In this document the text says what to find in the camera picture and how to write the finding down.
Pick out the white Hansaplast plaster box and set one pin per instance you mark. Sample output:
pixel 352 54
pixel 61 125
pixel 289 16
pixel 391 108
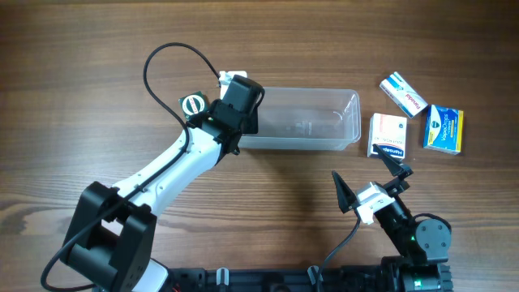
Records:
pixel 389 132

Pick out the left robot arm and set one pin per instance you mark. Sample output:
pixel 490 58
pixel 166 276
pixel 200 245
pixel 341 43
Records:
pixel 109 240

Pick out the clear plastic container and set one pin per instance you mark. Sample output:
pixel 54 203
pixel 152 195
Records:
pixel 318 119

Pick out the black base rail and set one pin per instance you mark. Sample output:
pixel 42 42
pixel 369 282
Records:
pixel 284 280

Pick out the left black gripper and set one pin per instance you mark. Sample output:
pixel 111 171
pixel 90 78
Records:
pixel 252 121

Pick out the white blue Panadol box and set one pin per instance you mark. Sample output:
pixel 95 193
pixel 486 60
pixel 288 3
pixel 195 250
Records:
pixel 403 95

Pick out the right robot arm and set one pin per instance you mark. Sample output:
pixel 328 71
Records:
pixel 421 240

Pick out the blue yellow VapoDrops box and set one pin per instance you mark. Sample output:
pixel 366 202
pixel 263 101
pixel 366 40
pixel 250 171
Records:
pixel 443 130

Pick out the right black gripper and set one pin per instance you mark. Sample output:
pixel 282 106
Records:
pixel 397 169

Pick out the green Zam-Buk ointment box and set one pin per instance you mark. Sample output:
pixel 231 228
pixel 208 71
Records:
pixel 193 104

